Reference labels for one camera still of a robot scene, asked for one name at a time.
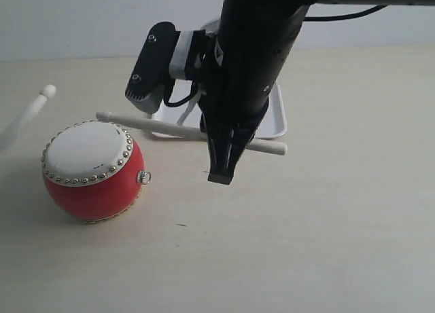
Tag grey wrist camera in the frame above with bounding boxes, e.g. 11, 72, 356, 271
125, 22, 211, 114

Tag white drumstick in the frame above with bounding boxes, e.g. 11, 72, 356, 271
96, 112, 288, 155
1, 84, 56, 151

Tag white rectangular plastic tray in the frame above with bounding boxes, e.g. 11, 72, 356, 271
150, 81, 287, 139

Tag red drum with white skin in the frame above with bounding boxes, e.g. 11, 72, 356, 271
41, 121, 152, 223

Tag black cable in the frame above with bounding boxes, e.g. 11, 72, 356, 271
304, 3, 388, 22

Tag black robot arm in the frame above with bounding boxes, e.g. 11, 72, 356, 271
199, 0, 434, 185

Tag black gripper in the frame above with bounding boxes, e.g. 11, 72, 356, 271
196, 31, 303, 185

